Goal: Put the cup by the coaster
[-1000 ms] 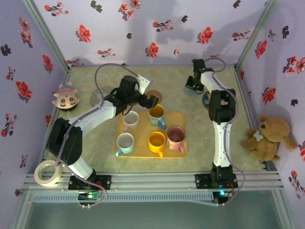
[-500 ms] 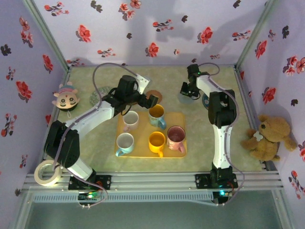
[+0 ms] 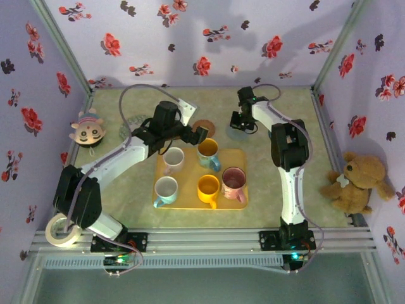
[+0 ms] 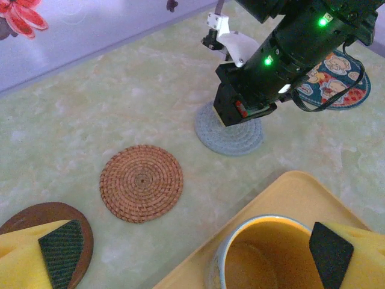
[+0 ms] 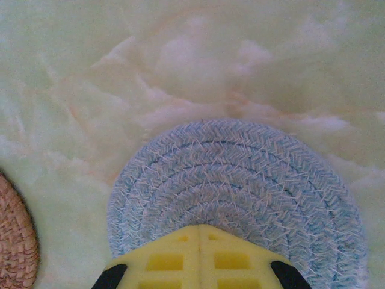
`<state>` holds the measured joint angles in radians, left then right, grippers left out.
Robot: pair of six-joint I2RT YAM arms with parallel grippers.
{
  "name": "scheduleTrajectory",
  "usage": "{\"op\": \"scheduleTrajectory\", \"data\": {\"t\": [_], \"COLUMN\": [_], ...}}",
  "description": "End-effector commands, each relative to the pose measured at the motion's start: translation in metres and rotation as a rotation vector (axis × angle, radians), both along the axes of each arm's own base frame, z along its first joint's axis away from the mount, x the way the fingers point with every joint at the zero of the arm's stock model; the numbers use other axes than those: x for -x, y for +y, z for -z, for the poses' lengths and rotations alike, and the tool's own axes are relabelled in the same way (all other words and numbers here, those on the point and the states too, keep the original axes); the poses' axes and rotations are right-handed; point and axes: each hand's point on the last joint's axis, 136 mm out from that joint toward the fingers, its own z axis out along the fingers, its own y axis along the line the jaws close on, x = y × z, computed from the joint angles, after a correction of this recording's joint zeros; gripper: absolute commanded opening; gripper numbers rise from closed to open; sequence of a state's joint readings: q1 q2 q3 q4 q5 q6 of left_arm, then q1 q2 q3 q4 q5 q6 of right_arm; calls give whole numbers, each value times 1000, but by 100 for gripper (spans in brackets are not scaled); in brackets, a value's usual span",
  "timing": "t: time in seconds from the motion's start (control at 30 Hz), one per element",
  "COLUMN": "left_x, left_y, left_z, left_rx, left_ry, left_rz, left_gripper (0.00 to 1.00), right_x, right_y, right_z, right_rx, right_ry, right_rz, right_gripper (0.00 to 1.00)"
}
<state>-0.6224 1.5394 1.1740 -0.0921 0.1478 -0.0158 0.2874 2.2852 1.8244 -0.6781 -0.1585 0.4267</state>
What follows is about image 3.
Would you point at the doll head plush toy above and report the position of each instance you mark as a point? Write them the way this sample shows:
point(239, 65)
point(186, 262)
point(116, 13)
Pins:
point(87, 131)

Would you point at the blue butterfly mug yellow inside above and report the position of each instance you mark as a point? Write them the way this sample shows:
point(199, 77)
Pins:
point(207, 149)

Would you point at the light blue mug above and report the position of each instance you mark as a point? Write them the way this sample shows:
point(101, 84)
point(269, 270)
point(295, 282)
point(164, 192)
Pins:
point(165, 187)

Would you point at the aluminium side rail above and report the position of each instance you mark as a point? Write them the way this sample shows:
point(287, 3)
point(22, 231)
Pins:
point(326, 126)
point(76, 149)

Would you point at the aluminium frame post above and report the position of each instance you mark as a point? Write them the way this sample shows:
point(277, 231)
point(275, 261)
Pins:
point(60, 41)
point(340, 41)

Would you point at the green floral round coaster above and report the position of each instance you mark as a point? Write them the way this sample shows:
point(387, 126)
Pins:
point(136, 119)

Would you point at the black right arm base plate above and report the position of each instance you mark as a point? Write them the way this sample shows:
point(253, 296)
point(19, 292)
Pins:
point(269, 242)

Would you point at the brown wooden round coaster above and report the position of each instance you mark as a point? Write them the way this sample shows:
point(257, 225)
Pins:
point(207, 124)

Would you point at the pink ghost print mug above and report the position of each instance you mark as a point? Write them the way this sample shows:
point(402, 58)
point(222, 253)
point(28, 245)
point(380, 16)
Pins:
point(233, 179)

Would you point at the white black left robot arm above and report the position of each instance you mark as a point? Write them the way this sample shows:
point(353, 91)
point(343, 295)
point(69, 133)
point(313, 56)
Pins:
point(110, 158)

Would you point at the blue knitted round coaster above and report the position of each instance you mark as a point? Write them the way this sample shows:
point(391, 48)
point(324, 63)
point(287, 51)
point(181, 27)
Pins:
point(237, 136)

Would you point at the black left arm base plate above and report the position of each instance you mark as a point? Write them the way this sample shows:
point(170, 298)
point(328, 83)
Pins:
point(139, 242)

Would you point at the masking tape roll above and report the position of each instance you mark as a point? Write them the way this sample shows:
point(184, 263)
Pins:
point(63, 244)

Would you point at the brown teddy bear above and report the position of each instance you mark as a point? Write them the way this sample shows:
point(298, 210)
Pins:
point(357, 187)

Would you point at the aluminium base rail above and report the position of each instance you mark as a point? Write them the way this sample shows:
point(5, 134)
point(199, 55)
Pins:
point(202, 240)

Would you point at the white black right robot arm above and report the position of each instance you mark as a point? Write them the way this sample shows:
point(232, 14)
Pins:
point(289, 196)

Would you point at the yellow plastic tray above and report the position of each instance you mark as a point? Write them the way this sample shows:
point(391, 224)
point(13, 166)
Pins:
point(190, 164)

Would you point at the pale pink white mug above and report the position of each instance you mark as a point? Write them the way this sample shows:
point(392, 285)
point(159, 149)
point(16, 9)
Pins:
point(173, 156)

